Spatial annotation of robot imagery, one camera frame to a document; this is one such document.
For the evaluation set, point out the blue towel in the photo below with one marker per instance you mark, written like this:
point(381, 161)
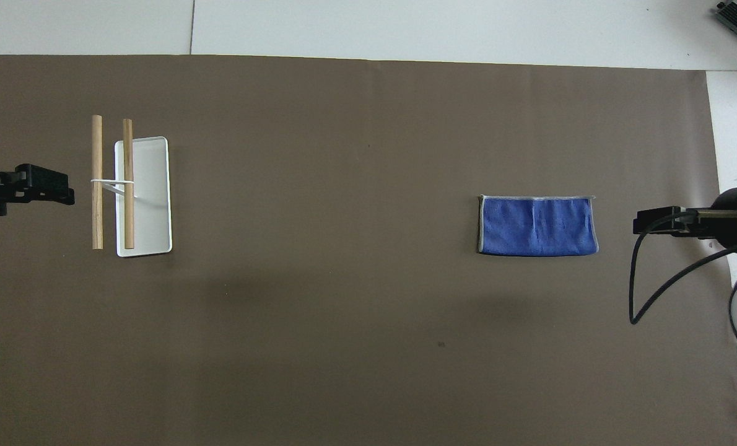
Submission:
point(539, 226)

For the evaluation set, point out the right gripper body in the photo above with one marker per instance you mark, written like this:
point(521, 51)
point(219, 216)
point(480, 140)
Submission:
point(731, 217)

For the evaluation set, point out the white rack with wooden bars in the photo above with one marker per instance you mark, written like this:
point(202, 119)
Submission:
point(148, 198)

